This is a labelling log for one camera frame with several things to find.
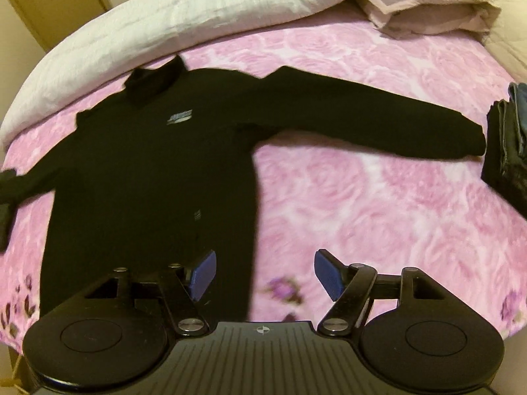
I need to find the black turtleneck sweater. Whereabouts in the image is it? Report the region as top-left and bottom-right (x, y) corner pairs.
(0, 55), (487, 322)

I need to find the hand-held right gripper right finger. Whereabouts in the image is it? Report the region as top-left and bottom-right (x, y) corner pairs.
(314, 249), (447, 335)

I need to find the folded dark clothes stack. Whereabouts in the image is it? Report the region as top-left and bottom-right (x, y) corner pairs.
(481, 82), (527, 203)

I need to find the white quilt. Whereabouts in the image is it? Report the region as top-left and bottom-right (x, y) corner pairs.
(0, 0), (379, 145)

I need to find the pink floral blanket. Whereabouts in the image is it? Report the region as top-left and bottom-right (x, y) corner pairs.
(0, 20), (527, 350)

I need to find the wooden door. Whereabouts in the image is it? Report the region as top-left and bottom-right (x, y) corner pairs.
(0, 0), (124, 52)

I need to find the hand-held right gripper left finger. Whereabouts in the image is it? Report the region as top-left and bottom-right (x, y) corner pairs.
(84, 249), (217, 335)

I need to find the pink pillow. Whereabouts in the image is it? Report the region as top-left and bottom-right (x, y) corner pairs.
(355, 0), (502, 41)

